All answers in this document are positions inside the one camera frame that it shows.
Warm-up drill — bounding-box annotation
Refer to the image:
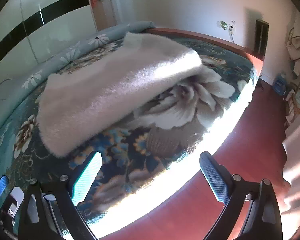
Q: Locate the pink fuzzy cartoon sweater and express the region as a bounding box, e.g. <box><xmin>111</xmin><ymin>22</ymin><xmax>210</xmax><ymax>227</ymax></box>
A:
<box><xmin>37</xmin><ymin>33</ymin><xmax>202</xmax><ymax>158</ymax></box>

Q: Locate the hanging clothes rack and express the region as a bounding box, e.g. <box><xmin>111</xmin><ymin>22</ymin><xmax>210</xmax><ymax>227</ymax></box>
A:
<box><xmin>285</xmin><ymin>20</ymin><xmax>300</xmax><ymax>127</ymax></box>

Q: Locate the blue floral bed blanket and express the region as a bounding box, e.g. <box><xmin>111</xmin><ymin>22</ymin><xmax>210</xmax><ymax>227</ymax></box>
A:
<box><xmin>0</xmin><ymin>34</ymin><xmax>261</xmax><ymax>237</ymax></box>

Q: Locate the grey daisy quilt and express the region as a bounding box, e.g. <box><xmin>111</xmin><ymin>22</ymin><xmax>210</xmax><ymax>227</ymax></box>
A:
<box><xmin>0</xmin><ymin>21</ymin><xmax>156</xmax><ymax>143</ymax></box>

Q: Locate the blue water bottle pack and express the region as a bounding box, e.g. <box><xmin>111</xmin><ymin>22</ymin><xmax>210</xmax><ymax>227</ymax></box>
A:
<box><xmin>273</xmin><ymin>73</ymin><xmax>287</xmax><ymax>96</ymax></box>

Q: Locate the white wardrobe with black stripe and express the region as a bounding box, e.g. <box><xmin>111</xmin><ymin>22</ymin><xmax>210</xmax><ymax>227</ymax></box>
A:
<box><xmin>0</xmin><ymin>0</ymin><xmax>97</xmax><ymax>83</ymax></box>

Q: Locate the red wooden bed frame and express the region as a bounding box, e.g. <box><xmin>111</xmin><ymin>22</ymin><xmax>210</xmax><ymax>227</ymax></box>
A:
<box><xmin>143</xmin><ymin>28</ymin><xmax>263</xmax><ymax>77</ymax></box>

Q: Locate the wall outlet with plug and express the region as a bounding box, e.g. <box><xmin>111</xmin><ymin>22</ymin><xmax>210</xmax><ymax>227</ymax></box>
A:
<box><xmin>217</xmin><ymin>21</ymin><xmax>236</xmax><ymax>43</ymax></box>

